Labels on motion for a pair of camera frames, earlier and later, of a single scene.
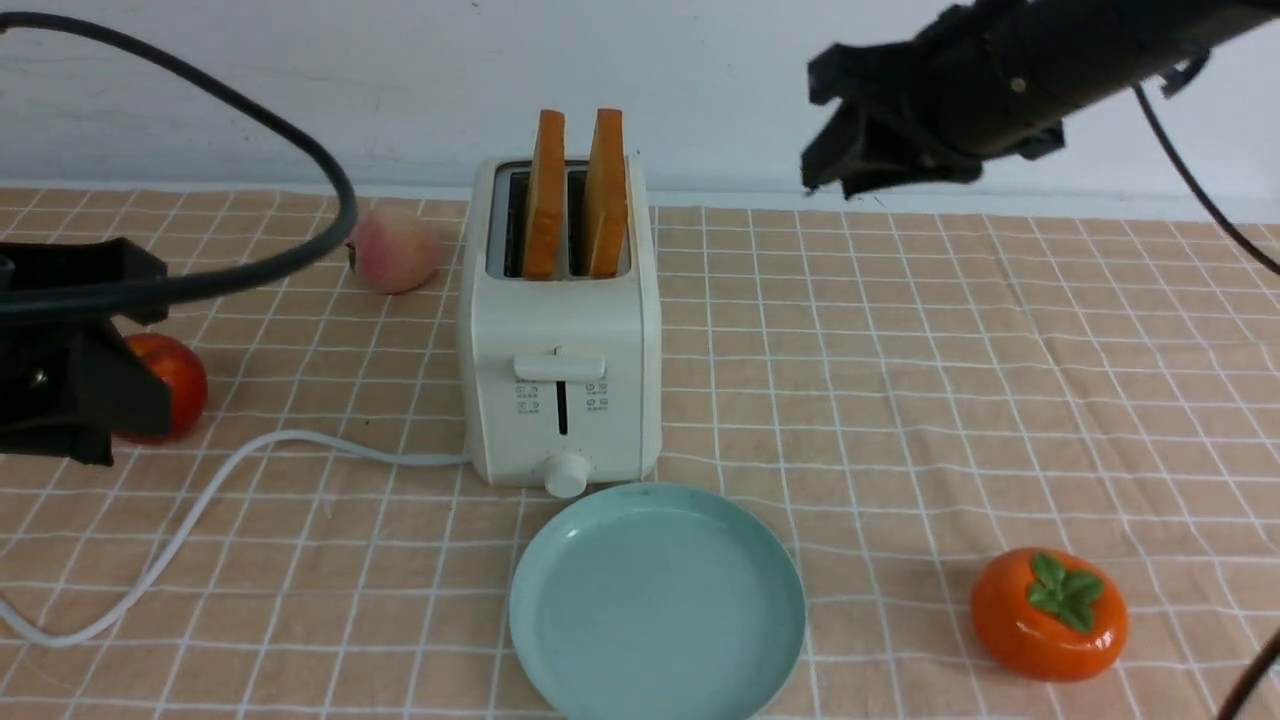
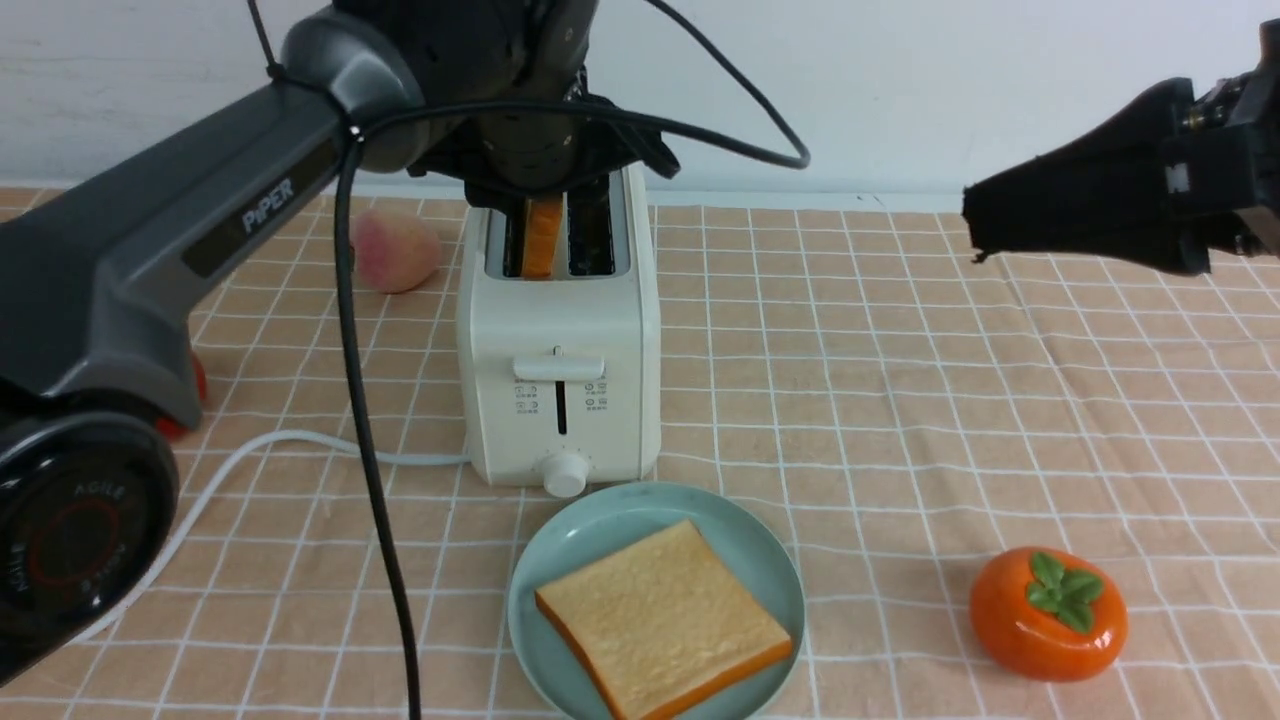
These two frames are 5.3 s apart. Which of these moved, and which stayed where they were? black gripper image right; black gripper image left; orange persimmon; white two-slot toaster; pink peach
Moved: black gripper image right; black gripper image left
Stayed: orange persimmon; white two-slot toaster; pink peach
